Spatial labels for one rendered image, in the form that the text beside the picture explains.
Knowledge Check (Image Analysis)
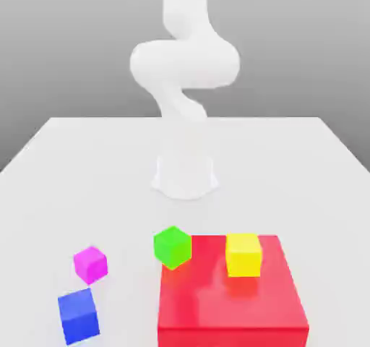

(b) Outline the large red box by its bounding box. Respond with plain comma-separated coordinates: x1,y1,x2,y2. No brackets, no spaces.
157,234,311,347

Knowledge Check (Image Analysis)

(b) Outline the small green cube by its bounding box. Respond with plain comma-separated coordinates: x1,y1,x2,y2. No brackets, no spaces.
152,225,193,271

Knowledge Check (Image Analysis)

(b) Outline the small blue cube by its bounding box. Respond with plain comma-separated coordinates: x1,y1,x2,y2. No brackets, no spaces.
56,287,101,346

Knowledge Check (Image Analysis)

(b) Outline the small magenta cube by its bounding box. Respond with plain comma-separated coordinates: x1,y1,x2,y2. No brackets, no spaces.
72,245,109,286

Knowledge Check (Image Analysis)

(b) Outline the small yellow cube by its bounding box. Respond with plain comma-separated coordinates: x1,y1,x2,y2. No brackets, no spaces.
225,232,263,278

